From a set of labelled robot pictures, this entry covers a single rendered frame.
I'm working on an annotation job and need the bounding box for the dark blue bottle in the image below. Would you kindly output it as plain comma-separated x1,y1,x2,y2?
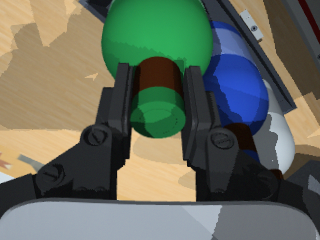
203,21,269,163

